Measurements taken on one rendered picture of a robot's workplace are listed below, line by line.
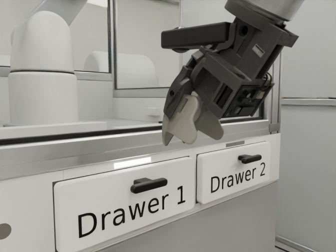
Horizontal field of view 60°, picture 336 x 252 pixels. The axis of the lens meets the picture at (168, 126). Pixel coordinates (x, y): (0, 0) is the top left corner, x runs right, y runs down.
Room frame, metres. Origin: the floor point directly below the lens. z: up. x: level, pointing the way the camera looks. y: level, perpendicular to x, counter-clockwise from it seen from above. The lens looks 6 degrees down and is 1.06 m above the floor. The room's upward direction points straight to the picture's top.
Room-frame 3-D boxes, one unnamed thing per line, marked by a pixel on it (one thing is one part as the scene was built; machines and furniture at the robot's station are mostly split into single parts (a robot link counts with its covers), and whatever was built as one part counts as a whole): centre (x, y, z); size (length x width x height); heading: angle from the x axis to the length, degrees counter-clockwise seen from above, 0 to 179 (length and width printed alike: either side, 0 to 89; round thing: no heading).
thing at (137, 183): (0.49, 0.04, 0.91); 0.07 x 0.04 x 0.01; 132
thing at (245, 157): (0.70, -0.20, 0.91); 0.07 x 0.04 x 0.01; 132
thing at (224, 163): (0.72, -0.18, 0.87); 0.29 x 0.02 x 0.11; 132
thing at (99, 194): (0.51, 0.06, 0.87); 0.29 x 0.02 x 0.11; 132
